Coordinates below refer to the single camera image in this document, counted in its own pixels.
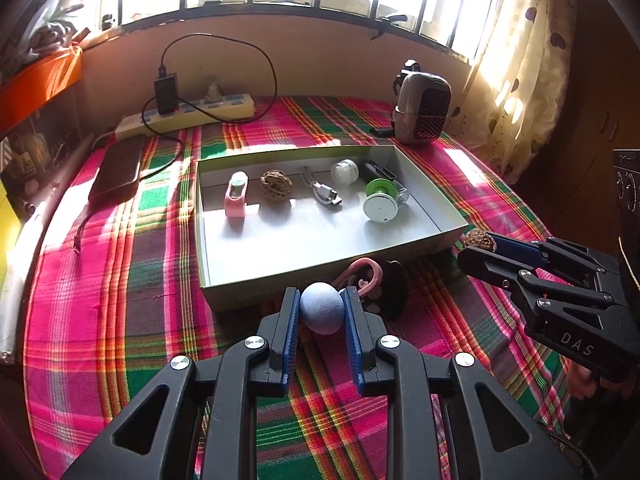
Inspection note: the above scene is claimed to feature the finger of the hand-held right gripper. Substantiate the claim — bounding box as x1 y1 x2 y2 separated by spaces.
456 246 627 334
491 233 602 274

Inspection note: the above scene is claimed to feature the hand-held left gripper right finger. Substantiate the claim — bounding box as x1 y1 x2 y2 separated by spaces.
343 286 581 480

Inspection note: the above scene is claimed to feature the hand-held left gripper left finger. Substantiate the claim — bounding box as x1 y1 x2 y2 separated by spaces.
60 286 302 480

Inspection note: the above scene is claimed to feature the brown walnut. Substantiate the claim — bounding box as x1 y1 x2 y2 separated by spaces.
259 169 291 204
463 228 498 251

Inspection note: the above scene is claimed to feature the pale blue ball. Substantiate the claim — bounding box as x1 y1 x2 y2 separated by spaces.
299 283 347 334

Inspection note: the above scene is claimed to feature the grey cardboard box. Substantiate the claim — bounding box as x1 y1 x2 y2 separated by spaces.
193 143 470 314

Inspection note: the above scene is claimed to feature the green white tape dispenser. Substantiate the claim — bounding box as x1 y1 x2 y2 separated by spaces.
361 159 412 223

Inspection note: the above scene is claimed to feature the pink clip with grey oval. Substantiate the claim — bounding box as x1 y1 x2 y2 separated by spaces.
224 170 250 219

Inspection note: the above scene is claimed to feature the short usb cable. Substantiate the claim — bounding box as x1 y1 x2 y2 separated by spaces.
301 165 345 208

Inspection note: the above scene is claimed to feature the small white jar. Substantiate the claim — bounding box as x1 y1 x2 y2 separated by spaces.
330 158 360 185

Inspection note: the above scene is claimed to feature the person's right hand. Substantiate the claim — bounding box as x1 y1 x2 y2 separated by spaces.
566 359 637 403

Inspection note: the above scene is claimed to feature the black disc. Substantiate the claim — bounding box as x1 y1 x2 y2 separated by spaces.
372 259 409 321

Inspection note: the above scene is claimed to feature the pink carabiner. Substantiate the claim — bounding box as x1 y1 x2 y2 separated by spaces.
333 257 384 304

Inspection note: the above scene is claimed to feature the black box device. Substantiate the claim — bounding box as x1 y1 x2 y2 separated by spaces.
612 148 640 214

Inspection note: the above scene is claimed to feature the small grey heater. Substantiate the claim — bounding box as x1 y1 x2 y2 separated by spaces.
391 59 454 145

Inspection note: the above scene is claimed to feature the plaid tablecloth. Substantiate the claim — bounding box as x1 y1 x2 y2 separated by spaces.
22 95 577 480

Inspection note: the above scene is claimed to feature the spotted cream curtain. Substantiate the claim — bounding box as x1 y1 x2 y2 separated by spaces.
464 0 577 187

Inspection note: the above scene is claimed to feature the white power strip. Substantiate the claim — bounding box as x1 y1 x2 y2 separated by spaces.
114 92 256 140

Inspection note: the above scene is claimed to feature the dark power bank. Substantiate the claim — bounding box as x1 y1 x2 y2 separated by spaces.
88 135 146 204

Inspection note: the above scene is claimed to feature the black window latch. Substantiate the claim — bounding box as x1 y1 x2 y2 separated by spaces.
372 12 406 39

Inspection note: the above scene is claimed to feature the black charger adapter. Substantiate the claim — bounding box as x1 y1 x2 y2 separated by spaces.
153 72 180 115

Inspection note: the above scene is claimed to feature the yellow box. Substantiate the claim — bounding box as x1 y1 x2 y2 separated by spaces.
0 184 11 288

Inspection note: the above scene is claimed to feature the orange box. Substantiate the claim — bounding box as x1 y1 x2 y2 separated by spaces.
0 46 84 134

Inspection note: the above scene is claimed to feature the grey plastic bundle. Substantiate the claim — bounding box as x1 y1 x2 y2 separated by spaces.
20 0 87 56

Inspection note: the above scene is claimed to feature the black charging cable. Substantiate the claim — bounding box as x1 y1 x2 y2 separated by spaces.
141 33 277 181

